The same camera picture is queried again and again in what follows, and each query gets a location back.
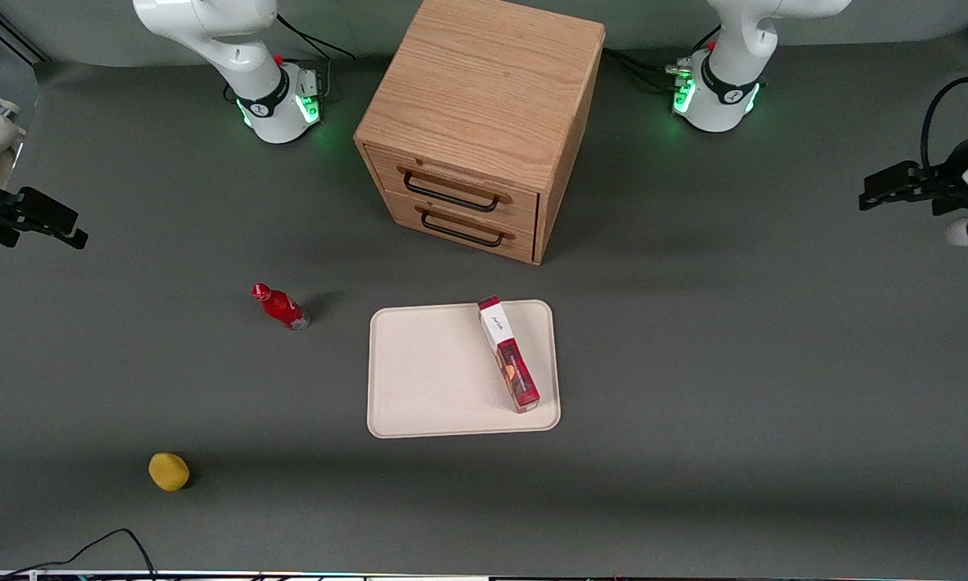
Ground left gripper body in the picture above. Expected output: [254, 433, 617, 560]
[918, 124, 968, 218]

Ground red cookie box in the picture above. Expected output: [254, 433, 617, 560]
[478, 295, 541, 414]

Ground beige rectangular tray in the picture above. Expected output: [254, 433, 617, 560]
[367, 299, 561, 439]

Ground small red bottle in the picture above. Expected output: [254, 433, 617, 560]
[251, 282, 311, 332]

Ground wooden two-drawer cabinet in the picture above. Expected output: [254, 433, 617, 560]
[353, 0, 607, 266]

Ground black frame rail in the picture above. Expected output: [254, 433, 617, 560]
[0, 0, 51, 65]

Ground black left base cables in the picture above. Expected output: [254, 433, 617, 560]
[604, 23, 723, 94]

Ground thin black table cable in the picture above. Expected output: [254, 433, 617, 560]
[0, 528, 158, 579]

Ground black right base cable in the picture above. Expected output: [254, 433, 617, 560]
[277, 14, 357, 99]

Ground black drawer handle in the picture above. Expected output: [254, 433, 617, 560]
[398, 165, 511, 214]
[415, 206, 515, 249]

